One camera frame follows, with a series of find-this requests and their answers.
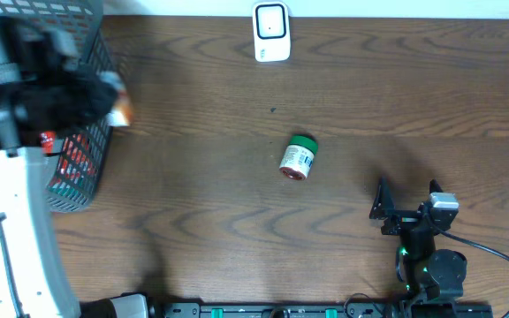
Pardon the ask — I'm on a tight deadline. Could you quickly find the small orange juice box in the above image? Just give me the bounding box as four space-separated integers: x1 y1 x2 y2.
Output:
106 86 134 127

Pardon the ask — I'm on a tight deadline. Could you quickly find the green lid white jar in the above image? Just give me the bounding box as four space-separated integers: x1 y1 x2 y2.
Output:
279 135 318 181

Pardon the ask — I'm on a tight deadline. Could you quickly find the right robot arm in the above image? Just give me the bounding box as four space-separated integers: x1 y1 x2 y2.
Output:
369 178 467 317

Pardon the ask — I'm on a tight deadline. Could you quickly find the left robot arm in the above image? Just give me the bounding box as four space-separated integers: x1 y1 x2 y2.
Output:
0 16 154 317

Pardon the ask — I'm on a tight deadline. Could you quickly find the white barcode scanner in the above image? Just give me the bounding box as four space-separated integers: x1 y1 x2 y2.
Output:
252 1 291 63

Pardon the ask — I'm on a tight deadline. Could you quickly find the red snack stick packet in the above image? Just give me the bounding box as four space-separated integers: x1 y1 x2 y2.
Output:
40 131 57 154

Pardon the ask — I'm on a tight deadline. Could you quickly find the grey plastic mesh basket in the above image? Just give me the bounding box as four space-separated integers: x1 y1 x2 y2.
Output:
0 0 116 213

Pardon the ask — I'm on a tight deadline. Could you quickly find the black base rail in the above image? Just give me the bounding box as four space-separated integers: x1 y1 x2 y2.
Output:
161 301 495 318

